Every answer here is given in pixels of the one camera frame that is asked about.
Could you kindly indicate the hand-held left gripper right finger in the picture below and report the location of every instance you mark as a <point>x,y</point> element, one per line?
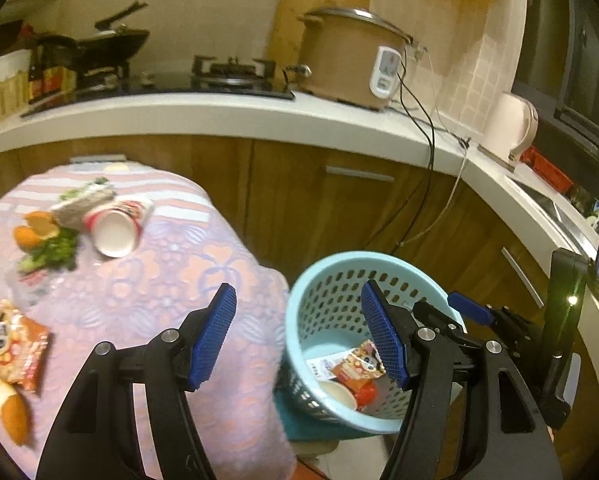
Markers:
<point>383,332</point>

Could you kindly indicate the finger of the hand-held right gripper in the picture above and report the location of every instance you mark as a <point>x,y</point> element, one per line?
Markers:
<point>472,309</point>
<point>429,312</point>

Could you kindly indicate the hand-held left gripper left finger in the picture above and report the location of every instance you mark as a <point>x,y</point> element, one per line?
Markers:
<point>213,332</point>

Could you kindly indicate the light blue plastic basket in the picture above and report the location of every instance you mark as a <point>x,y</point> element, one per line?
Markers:
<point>329,270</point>

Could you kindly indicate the red and white paper cup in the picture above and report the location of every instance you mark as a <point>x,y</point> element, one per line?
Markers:
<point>124,222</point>

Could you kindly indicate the white foam net wrapper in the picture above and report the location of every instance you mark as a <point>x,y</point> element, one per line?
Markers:
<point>74,210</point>

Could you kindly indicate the large orange peel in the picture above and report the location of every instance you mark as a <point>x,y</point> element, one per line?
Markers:
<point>12,410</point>

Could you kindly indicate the small orange snack packet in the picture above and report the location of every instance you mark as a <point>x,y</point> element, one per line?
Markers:
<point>354,365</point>

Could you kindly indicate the red plastic scrap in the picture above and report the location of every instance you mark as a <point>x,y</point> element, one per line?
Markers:
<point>367,392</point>

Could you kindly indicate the white paper slip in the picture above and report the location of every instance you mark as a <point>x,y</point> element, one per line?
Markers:
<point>322,364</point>

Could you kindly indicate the white paper bowl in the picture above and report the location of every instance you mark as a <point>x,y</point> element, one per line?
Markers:
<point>337,394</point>

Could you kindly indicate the pink floral blanket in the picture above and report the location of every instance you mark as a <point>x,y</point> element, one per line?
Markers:
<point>154,270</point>

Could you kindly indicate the steel sink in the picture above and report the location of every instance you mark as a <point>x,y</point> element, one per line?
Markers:
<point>549,205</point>

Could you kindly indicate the red box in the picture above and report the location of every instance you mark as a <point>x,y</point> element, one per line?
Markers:
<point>549,167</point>

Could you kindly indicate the green vegetable scraps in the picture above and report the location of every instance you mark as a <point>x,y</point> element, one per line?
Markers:
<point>54,251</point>

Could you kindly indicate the clear plastic wrap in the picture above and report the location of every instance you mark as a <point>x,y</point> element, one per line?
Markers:
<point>37,287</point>

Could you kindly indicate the white electric kettle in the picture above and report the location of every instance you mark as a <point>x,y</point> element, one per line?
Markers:
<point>507,122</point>

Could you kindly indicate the green leaf scrap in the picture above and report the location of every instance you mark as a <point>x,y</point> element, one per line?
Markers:
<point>97,182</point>

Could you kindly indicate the black gas stove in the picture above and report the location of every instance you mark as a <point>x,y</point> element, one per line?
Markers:
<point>179,85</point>

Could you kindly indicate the dark window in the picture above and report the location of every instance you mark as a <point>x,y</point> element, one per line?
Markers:
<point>569,50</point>

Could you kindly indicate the beige rice cooker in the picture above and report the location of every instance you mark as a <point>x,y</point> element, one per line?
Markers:
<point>337,55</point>

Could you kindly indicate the dark sauce bottle red label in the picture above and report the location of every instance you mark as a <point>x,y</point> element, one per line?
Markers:
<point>57,72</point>

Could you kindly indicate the black wok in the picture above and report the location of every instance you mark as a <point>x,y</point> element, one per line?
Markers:
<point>114,42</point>

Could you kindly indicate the pale slatted container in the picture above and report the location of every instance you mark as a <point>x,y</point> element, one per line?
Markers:
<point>7,97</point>

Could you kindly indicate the wooden cutting board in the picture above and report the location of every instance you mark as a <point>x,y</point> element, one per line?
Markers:
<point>294,15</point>

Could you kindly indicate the wall socket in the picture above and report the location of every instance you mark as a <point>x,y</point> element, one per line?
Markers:
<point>416,50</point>

